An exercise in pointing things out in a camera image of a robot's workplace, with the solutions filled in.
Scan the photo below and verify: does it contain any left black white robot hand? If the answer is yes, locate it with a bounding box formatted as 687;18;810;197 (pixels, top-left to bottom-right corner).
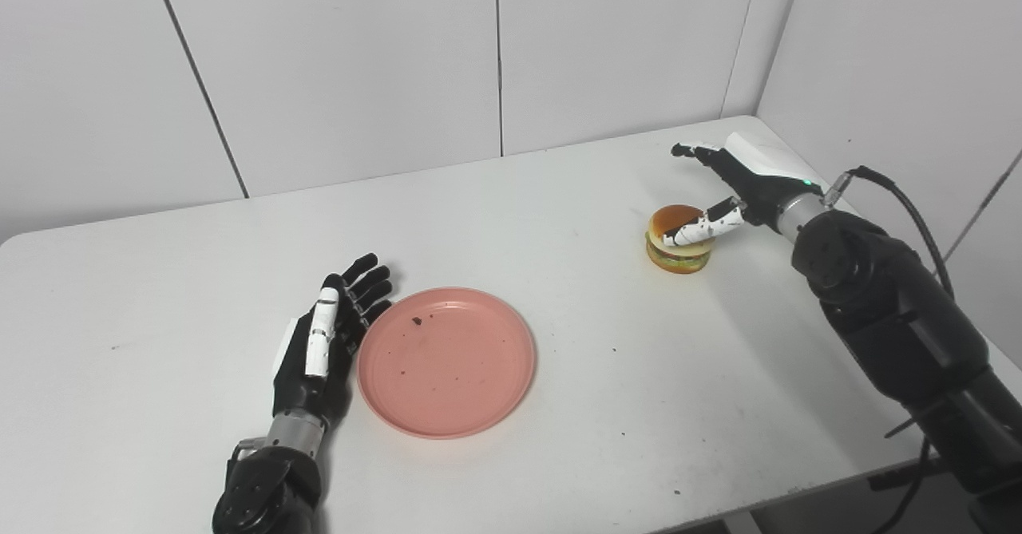
271;253;394;429

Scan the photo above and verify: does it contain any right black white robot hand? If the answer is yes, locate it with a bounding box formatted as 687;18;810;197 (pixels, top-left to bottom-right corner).
663;132;823;249

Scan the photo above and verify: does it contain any toy hamburger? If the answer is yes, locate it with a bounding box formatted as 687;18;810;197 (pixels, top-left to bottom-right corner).
645;204;715;275

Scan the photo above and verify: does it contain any pink plate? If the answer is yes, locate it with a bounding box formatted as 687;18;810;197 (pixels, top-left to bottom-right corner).
357;287;537;440

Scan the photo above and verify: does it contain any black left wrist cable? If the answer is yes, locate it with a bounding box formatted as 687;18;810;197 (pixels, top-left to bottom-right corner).
227;438;266;471

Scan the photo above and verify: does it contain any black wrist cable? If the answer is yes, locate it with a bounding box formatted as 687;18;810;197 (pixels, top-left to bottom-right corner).
227;438;266;471
824;165;957;303

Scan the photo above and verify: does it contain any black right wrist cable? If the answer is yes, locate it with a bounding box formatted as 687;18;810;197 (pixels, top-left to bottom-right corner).
824;165;957;303

